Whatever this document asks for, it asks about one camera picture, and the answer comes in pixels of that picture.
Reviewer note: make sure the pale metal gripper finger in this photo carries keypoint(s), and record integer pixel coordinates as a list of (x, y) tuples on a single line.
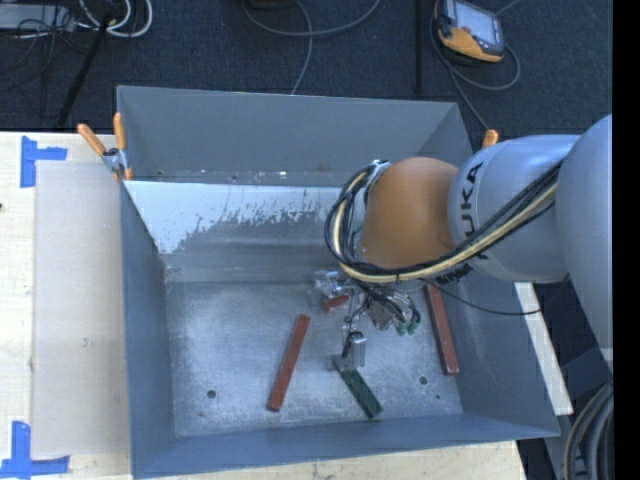
[(330, 282), (359, 352)]

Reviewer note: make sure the grey metal bin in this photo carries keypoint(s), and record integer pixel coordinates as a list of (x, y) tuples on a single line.
[(235, 348)]

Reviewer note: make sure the dark green flat block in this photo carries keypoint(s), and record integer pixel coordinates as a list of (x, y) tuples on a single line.
[(365, 393)]

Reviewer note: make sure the red-brown flat block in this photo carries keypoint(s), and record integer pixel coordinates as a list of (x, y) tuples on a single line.
[(442, 330), (290, 363), (336, 302)]

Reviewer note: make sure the black cylinder on white bracket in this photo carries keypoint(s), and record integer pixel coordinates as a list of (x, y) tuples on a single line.
[(346, 348)]

